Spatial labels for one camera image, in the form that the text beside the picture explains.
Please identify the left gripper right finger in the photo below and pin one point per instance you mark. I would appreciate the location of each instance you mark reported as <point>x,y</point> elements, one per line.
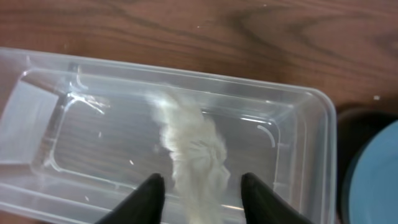
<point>263,206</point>

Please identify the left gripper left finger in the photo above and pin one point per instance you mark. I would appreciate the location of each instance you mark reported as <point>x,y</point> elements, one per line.
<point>143,206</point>

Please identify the white tissue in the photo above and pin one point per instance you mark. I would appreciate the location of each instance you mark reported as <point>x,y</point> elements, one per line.
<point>198,153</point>

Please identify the dark blue plate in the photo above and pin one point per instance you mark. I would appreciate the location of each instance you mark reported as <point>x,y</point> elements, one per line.
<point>370,188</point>

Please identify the clear plastic waste bin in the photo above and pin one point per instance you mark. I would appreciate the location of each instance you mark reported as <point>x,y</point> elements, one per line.
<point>77,136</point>

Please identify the dark brown serving tray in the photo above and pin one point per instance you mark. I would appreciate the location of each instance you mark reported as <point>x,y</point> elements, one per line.
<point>355,128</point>

